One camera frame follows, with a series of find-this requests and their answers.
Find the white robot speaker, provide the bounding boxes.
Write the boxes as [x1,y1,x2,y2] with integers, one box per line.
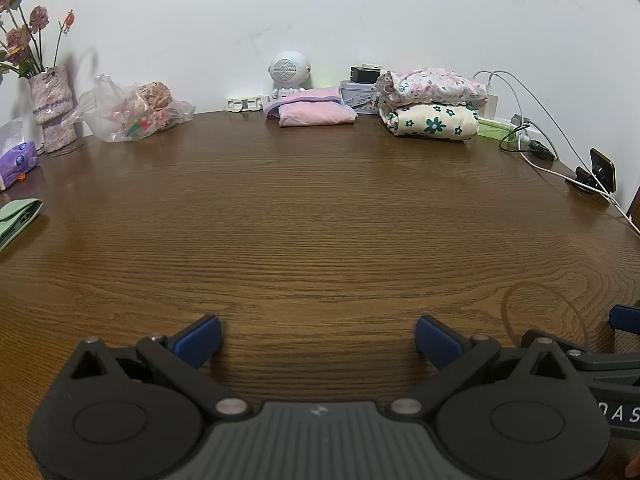
[267,51,313,103]

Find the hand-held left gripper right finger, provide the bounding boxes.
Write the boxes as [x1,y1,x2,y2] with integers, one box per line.
[390,315,572,421]

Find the cream garment teal flowers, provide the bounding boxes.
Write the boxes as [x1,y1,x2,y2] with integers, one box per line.
[378,102,480,140]

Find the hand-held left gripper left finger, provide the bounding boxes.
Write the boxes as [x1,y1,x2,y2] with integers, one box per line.
[69,314,251,421]

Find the green box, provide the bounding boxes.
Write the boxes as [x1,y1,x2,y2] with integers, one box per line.
[475,116,526,141]

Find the white charger block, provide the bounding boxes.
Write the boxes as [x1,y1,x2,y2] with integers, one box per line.
[482,80,500,120]

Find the plastic bag of snacks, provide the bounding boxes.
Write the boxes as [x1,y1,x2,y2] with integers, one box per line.
[62,74,196,143]

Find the patterned tin box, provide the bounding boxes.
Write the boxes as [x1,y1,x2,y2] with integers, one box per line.
[340,80,383,116]

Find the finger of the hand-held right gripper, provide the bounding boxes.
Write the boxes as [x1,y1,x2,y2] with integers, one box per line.
[521,329,640,387]
[608,304,640,333]

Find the black cable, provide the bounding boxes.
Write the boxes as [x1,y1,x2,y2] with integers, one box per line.
[499,120,532,163]

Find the white plastic clip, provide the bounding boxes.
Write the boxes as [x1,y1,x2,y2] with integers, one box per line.
[224,96,268,112]

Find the pink floral folded garment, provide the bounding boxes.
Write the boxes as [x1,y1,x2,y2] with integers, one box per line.
[375,67,488,109]

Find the white power strip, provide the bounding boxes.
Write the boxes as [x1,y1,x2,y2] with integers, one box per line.
[510,119,545,147]

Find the black box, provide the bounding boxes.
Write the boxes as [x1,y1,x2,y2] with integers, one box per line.
[350,63,383,84]

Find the black phone holder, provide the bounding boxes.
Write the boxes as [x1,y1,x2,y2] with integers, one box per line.
[565,162,608,196]

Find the purple tissue pack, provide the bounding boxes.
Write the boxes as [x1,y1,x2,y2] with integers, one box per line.
[0,141,41,191]

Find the pink blue garment purple trim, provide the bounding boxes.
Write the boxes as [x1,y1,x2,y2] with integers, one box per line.
[262,86,358,127]

